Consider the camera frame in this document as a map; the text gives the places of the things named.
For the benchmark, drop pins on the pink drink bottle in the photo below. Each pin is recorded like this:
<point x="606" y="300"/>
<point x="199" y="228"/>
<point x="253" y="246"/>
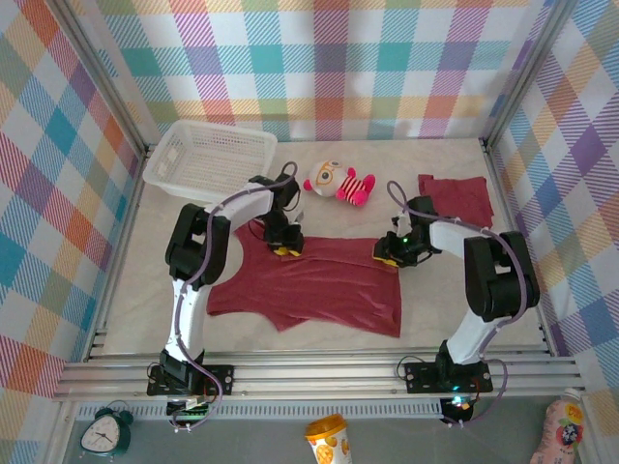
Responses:
<point x="561" y="432"/>

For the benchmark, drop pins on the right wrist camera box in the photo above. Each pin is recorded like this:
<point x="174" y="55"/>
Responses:
<point x="402" y="223"/>

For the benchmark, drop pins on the aluminium frame rail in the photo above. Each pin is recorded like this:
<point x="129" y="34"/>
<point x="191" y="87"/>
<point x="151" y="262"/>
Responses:
<point x="314" y="382"/>

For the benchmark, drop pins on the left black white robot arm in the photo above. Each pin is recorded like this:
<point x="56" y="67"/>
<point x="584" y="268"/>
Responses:
<point x="193" y="241"/>

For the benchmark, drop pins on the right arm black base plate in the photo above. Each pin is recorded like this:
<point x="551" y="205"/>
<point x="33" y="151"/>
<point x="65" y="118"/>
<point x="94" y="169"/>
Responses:
<point x="421" y="377"/>

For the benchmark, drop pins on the green alarm clock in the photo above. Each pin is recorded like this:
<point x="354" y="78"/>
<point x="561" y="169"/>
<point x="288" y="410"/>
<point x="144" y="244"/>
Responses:
<point x="104" y="432"/>

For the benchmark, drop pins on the aluminium frame post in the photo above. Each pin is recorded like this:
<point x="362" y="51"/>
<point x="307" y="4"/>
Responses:
<point x="104" y="77"/>
<point x="524" y="72"/>

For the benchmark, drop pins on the plush doll with glasses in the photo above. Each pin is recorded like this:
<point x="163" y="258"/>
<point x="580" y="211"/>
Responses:
<point x="331" y="181"/>

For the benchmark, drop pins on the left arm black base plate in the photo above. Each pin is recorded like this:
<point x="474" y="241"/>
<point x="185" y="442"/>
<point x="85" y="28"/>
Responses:
<point x="220" y="379"/>

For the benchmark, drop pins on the white plastic basket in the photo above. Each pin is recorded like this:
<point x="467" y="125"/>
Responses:
<point x="203" y="145"/>

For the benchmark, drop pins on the yellow lidded snack cup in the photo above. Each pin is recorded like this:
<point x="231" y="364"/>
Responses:
<point x="329" y="437"/>

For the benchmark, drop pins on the red ribbed tank top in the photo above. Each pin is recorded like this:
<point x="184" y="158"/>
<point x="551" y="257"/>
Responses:
<point x="329" y="285"/>
<point x="459" y="193"/>

